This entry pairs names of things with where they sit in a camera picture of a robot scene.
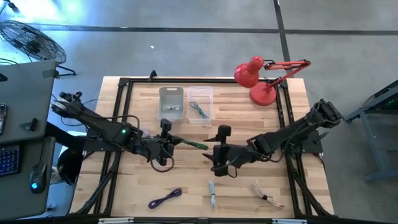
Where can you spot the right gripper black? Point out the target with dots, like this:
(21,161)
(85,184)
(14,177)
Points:
(222,155)

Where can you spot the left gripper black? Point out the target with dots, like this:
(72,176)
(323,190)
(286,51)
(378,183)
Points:
(163,144)

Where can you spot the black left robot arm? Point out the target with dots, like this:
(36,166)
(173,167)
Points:
(102,126)

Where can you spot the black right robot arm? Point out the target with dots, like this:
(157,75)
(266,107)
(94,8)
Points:
(292,133)

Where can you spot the beige opaque plastic bin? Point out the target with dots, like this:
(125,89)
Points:
(171,93)

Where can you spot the clear plastic bin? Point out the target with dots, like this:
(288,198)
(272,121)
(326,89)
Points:
(202,93)

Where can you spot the red desk lamp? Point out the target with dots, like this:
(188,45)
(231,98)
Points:
(262,95)

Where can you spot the white label strip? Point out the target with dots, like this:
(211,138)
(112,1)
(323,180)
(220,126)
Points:
(115,220)
(289,221)

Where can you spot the black round chair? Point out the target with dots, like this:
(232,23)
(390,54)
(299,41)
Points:
(70,165)

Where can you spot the black computer mouse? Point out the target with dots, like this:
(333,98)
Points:
(38,177)

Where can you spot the small black desk gadget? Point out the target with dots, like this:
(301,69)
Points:
(31,124)

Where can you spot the blue-grey metal cart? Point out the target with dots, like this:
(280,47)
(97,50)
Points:
(371,146)

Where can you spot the grey desk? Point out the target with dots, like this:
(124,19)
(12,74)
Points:
(25,93)

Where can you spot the backlit computer keyboard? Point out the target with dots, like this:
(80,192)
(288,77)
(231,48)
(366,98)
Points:
(9,160)

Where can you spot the black smartphone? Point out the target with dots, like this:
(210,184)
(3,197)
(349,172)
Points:
(2,119)

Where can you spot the black aluminium table frame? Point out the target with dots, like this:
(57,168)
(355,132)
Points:
(186,80)

